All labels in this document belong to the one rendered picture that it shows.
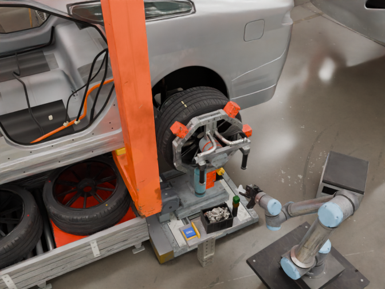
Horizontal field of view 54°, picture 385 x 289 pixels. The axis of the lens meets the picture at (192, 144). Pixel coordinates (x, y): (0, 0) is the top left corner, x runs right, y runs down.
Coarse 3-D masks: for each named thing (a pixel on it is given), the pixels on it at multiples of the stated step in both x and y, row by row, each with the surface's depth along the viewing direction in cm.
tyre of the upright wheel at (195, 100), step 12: (180, 96) 271; (192, 96) 268; (204, 96) 269; (216, 96) 271; (168, 108) 269; (180, 108) 263; (192, 108) 260; (204, 108) 262; (216, 108) 267; (156, 120) 276; (168, 120) 265; (180, 120) 260; (240, 120) 287; (156, 132) 277; (168, 132) 263; (156, 144) 284; (168, 144) 269; (168, 156) 276
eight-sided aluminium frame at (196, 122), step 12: (192, 120) 259; (204, 120) 258; (216, 120) 263; (228, 120) 268; (192, 132) 260; (180, 144) 262; (180, 156) 269; (228, 156) 294; (180, 168) 277; (192, 168) 291; (216, 168) 297
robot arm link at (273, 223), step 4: (280, 212) 245; (268, 216) 240; (272, 216) 239; (276, 216) 239; (280, 216) 243; (284, 216) 244; (268, 220) 241; (272, 220) 240; (276, 220) 240; (280, 220) 242; (284, 220) 245; (268, 224) 243; (272, 224) 241; (276, 224) 241; (280, 224) 244; (268, 228) 245; (272, 228) 243; (276, 228) 242
